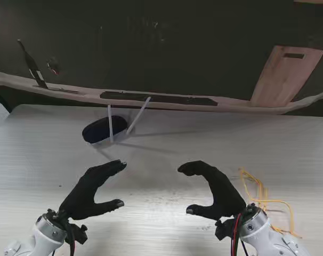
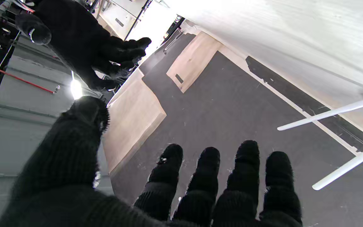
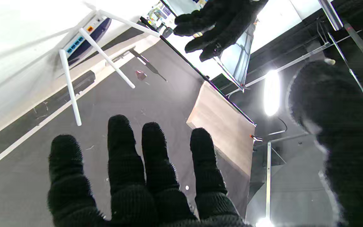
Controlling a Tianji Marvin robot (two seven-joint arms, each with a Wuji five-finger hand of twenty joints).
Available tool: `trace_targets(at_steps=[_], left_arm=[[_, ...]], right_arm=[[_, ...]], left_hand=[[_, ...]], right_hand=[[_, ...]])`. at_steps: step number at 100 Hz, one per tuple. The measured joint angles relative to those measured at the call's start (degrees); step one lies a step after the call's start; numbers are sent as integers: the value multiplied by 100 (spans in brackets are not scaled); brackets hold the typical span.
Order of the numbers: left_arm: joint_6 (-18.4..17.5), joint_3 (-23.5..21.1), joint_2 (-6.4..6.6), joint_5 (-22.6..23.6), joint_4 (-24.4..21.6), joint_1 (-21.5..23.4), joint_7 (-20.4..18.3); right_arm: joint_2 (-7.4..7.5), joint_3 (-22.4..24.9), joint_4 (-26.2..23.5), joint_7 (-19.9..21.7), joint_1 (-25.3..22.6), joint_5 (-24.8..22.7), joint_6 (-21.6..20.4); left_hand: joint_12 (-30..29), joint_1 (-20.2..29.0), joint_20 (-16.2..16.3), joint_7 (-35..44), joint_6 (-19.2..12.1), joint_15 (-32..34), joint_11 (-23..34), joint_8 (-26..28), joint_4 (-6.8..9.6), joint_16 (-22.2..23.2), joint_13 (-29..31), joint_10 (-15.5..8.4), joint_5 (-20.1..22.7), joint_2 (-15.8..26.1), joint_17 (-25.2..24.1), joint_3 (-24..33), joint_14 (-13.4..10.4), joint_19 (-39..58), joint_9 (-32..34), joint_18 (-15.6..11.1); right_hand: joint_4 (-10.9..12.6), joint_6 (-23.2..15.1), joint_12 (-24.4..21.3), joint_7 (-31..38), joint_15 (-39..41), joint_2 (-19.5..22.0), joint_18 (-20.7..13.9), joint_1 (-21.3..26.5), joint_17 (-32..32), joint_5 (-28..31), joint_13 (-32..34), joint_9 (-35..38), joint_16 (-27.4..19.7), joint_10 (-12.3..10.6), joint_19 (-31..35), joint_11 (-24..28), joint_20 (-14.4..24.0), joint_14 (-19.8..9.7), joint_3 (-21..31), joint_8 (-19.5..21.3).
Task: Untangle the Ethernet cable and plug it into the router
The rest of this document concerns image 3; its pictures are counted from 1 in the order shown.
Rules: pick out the dark router with white antennas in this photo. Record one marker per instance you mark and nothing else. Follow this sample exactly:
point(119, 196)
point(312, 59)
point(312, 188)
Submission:
point(88, 39)

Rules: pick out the bright tube light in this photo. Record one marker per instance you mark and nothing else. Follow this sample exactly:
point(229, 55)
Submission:
point(271, 93)

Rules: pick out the right black gloved robot hand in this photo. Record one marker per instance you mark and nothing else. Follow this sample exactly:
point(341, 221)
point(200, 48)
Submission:
point(128, 195)

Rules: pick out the thin black rod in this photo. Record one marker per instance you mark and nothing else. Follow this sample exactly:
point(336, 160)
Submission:
point(181, 52)

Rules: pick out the small red black object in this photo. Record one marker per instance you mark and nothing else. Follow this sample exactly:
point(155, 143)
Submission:
point(141, 75)

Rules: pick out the left black gloved robot hand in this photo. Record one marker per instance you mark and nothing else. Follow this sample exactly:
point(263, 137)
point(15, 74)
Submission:
point(225, 22)

